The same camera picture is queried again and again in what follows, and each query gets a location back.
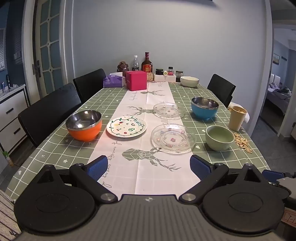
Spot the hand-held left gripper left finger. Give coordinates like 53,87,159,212
37,155,118,204

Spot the brown figurine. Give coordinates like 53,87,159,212
117,61,130,73

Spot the bed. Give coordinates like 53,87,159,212
266,87,292,116

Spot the white ceramic bowl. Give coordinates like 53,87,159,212
180,76,200,88

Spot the beige cup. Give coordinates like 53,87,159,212
229,106,248,131

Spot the small green white object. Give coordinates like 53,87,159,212
1,151,14,166

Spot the orange steel bowl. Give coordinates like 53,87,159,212
65,110,103,142

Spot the pale green ceramic bowl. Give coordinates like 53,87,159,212
205,125,235,151

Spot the large clear glass plate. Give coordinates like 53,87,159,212
151,124,197,154

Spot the small clear glass plate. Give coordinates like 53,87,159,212
153,103,185,120

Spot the white cloth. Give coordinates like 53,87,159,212
228,102,250,124

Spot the green checked tablecloth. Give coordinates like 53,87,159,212
5,81,271,202

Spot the black chair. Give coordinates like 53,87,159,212
18,83,82,147
207,74,236,108
73,69,107,103

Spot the white deer-printed table runner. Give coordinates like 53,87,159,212
88,82,201,195

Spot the blue steel bowl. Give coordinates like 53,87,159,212
191,97,219,120

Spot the pink box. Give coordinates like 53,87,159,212
125,71,147,91

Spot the glass-panelled door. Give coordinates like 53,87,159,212
32,0,64,100

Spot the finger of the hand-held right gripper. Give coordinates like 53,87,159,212
262,170,286,184

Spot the striped cloth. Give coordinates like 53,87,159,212
0,190,22,241

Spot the brown liquor bottle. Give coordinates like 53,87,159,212
141,52,154,73

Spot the white cabinet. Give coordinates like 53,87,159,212
0,84,30,153

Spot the purple tissue pack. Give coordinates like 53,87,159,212
103,72,126,88

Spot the pile of seed shells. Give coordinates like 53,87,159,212
233,132,253,154

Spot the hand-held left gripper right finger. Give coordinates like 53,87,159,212
179,155,266,204

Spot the door handle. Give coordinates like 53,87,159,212
32,61,42,77

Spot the white fruit-printed plate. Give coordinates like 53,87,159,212
106,115,148,139

